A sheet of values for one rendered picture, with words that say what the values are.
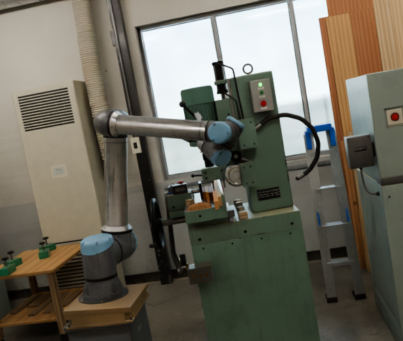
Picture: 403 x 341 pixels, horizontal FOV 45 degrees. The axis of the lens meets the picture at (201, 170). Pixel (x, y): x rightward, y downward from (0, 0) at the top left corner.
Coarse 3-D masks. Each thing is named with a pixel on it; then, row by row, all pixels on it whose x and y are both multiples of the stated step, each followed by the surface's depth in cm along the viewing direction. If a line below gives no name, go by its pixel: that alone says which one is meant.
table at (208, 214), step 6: (198, 198) 276; (180, 210) 265; (186, 210) 246; (198, 210) 242; (204, 210) 242; (210, 210) 242; (216, 210) 242; (222, 210) 242; (174, 216) 264; (180, 216) 264; (186, 216) 243; (192, 216) 243; (198, 216) 242; (204, 216) 243; (210, 216) 243; (216, 216) 243; (222, 216) 243; (186, 222) 243; (192, 222) 243
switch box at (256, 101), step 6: (252, 84) 245; (264, 84) 245; (252, 90) 246; (258, 90) 246; (264, 90) 246; (270, 90) 246; (252, 96) 246; (258, 96) 246; (270, 96) 246; (252, 102) 250; (258, 102) 246; (270, 102) 246; (258, 108) 247; (270, 108) 247
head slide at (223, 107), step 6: (222, 96) 262; (216, 102) 256; (222, 102) 256; (228, 102) 256; (216, 108) 257; (222, 108) 257; (228, 108) 257; (222, 114) 257; (228, 114) 257; (222, 120) 258; (234, 144) 259; (228, 162) 260; (234, 162) 260
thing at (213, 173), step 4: (204, 168) 266; (208, 168) 264; (212, 168) 264; (216, 168) 264; (220, 168) 264; (224, 168) 264; (204, 172) 264; (208, 172) 264; (212, 172) 264; (216, 172) 264; (224, 172) 264; (204, 176) 264; (208, 176) 264; (212, 176) 264; (216, 176) 264; (220, 176) 264; (224, 176) 264; (204, 180) 265; (208, 180) 265; (212, 180) 265
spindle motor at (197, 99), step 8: (192, 88) 254; (200, 88) 254; (208, 88) 257; (184, 96) 257; (192, 96) 255; (200, 96) 254; (208, 96) 256; (192, 104) 255; (200, 104) 255; (208, 104) 257; (184, 112) 262; (200, 112) 256; (208, 112) 257; (216, 120) 261; (192, 144) 260
